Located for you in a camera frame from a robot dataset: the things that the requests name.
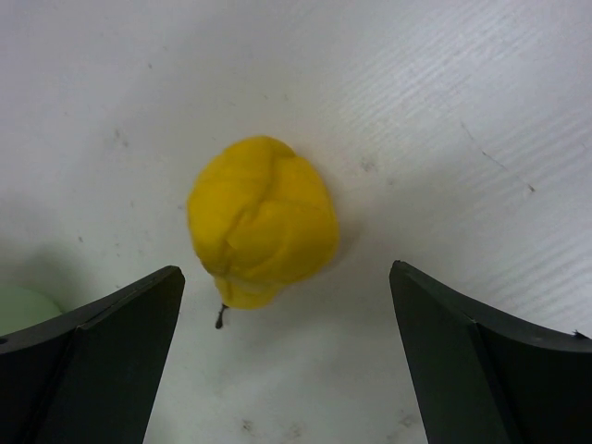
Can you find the green scalloped fruit bowl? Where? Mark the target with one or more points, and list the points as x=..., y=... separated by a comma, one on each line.
x=21, y=308

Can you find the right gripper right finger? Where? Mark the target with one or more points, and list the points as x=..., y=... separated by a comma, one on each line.
x=483, y=376

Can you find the yellow fake pear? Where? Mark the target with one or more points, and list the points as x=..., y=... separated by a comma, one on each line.
x=261, y=219

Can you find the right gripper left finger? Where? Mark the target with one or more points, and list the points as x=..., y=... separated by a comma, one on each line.
x=91, y=375

